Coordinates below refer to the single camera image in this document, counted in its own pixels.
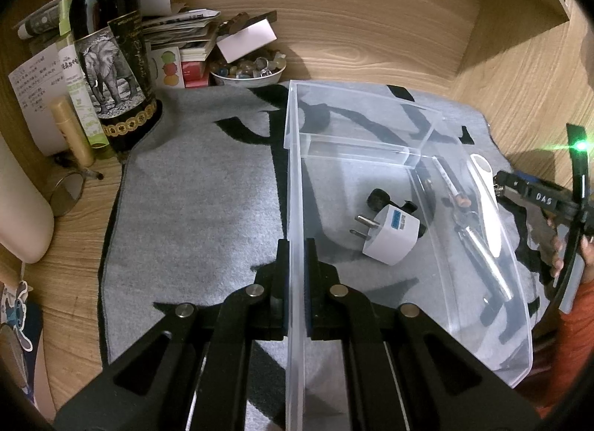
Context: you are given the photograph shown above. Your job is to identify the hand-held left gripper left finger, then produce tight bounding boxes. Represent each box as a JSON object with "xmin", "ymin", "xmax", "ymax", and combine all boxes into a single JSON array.
[{"xmin": 53, "ymin": 238, "xmax": 291, "ymax": 431}]

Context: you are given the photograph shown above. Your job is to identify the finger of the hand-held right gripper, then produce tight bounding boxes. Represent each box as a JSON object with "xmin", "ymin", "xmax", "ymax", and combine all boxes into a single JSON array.
[{"xmin": 494, "ymin": 170, "xmax": 525, "ymax": 202}]

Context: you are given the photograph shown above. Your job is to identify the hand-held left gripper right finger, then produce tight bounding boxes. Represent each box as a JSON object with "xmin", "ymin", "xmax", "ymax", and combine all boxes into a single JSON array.
[{"xmin": 304, "ymin": 238, "xmax": 544, "ymax": 431}]

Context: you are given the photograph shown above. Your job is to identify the clear plastic storage box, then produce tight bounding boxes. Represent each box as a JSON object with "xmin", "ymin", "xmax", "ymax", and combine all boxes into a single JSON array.
[{"xmin": 282, "ymin": 79, "xmax": 533, "ymax": 431}]

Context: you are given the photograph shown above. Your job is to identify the person's right forearm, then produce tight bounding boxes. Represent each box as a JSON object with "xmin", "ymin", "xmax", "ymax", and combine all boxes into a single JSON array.
[{"xmin": 520, "ymin": 268, "xmax": 594, "ymax": 408}]

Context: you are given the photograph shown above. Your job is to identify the person's right hand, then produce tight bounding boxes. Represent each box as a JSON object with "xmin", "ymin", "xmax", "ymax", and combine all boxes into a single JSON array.
[{"xmin": 548, "ymin": 220, "xmax": 594, "ymax": 280}]

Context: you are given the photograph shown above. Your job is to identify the white handheld oval-head device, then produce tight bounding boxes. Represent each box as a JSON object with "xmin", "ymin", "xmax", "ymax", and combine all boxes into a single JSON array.
[{"xmin": 466, "ymin": 153, "xmax": 501, "ymax": 261}]

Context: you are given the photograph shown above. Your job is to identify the white plug adapter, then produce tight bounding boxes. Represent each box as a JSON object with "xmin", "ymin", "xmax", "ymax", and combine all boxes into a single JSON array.
[{"xmin": 349, "ymin": 205, "xmax": 422, "ymax": 267}]

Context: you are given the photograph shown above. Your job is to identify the black earphones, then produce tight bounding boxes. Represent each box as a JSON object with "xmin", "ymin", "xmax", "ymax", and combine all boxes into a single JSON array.
[{"xmin": 366, "ymin": 189, "xmax": 416, "ymax": 216}]

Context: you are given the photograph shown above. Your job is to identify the grey black-printed mat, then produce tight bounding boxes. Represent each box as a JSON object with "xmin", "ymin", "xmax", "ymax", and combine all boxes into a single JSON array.
[{"xmin": 97, "ymin": 83, "xmax": 553, "ymax": 431}]

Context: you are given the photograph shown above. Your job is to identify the white bowl of pebbles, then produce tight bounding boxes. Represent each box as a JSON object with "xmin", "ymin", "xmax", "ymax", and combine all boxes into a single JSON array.
[{"xmin": 209, "ymin": 53, "xmax": 287, "ymax": 87}]

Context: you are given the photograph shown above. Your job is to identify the small red box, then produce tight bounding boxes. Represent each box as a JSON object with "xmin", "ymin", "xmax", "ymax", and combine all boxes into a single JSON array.
[{"xmin": 179, "ymin": 60, "xmax": 210, "ymax": 88}]

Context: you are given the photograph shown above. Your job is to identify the round metal-rimmed glasses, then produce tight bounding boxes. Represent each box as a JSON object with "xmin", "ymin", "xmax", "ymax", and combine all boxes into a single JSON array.
[{"xmin": 49, "ymin": 155, "xmax": 105, "ymax": 218}]

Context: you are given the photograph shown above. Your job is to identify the white card with coloured circles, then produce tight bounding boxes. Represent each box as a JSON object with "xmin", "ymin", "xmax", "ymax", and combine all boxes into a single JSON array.
[{"xmin": 151, "ymin": 46, "xmax": 184, "ymax": 87}]

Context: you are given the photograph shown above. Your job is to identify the blank white card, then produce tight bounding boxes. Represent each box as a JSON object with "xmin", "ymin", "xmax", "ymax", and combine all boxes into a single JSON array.
[{"xmin": 217, "ymin": 19, "xmax": 275, "ymax": 63}]

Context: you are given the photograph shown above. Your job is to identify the cream cosmetic tube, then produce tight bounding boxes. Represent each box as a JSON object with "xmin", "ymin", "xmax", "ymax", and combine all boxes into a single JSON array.
[{"xmin": 49, "ymin": 98, "xmax": 95, "ymax": 167}]

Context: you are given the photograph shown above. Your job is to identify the cream thermos flask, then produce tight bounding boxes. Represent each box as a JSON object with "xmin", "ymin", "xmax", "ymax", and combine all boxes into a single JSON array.
[{"xmin": 0, "ymin": 136, "xmax": 55, "ymax": 265}]

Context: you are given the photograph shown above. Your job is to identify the blue cartoon sticker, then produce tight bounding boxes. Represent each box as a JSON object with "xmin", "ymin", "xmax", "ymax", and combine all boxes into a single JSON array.
[{"xmin": 0, "ymin": 279, "xmax": 45, "ymax": 367}]

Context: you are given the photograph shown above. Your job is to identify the stack of papers and booklets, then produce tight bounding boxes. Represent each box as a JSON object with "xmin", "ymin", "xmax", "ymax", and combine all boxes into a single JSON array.
[{"xmin": 137, "ymin": 0, "xmax": 221, "ymax": 63}]

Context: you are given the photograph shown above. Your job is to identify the green spray bottle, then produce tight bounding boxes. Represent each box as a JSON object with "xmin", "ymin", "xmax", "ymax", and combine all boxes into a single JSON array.
[{"xmin": 56, "ymin": 0, "xmax": 108, "ymax": 148}]

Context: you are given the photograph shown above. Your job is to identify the dark wine bottle elephant label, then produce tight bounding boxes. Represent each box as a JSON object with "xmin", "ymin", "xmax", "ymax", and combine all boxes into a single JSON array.
[{"xmin": 69, "ymin": 0, "xmax": 163, "ymax": 156}]

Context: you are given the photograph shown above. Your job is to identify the white handwritten note paper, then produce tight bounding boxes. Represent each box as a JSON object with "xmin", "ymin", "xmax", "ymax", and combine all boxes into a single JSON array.
[{"xmin": 8, "ymin": 43, "xmax": 70, "ymax": 156}]

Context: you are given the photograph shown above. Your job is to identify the rolled newspaper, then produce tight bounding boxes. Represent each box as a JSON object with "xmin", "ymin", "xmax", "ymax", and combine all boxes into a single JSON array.
[{"xmin": 14, "ymin": 0, "xmax": 70, "ymax": 39}]

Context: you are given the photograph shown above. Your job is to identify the silver metal keychain tool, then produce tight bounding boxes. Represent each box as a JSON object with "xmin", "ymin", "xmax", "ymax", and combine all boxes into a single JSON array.
[{"xmin": 438, "ymin": 157, "xmax": 513, "ymax": 304}]

